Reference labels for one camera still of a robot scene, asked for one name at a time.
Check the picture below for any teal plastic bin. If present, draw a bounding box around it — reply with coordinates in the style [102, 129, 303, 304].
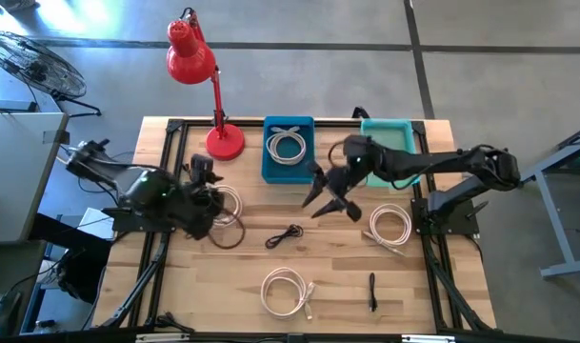
[359, 117, 422, 190]

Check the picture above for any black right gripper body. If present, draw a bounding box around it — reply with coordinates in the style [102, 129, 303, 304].
[325, 164, 367, 206]

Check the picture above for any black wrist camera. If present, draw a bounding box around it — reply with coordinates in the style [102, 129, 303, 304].
[189, 153, 215, 186]
[342, 134, 372, 166]

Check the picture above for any black bag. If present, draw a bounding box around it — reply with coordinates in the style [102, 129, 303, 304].
[55, 247, 110, 306]

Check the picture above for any silver metal bracket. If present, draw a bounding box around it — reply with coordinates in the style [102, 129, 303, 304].
[135, 333, 191, 343]
[401, 333, 456, 343]

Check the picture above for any red desk lamp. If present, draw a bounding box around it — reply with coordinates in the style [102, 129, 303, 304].
[165, 7, 247, 162]

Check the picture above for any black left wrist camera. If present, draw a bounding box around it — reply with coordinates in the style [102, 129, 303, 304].
[189, 153, 215, 186]

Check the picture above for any grey metal stand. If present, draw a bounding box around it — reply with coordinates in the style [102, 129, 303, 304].
[510, 121, 580, 280]

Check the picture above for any black loose cable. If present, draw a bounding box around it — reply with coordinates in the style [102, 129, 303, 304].
[154, 312, 196, 334]

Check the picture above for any grey desk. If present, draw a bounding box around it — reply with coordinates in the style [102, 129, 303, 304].
[0, 111, 70, 245]

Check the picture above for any black floor fan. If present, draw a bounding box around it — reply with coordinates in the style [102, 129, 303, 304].
[0, 30, 103, 118]

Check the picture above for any white cable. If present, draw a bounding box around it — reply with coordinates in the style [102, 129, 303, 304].
[210, 184, 244, 229]
[265, 125, 308, 167]
[260, 266, 316, 320]
[363, 203, 413, 257]

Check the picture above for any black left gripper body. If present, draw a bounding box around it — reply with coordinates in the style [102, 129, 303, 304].
[174, 183, 210, 237]

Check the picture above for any blue plastic bin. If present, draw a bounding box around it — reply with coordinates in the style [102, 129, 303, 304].
[261, 115, 316, 185]

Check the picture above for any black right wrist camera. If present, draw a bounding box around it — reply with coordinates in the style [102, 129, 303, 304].
[342, 134, 372, 166]

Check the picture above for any white paper sheet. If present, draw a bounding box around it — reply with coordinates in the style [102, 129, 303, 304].
[77, 207, 115, 240]

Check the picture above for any black computer mouse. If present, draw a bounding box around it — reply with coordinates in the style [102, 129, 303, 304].
[0, 289, 23, 338]

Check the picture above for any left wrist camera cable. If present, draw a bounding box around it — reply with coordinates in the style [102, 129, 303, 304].
[207, 207, 247, 251]

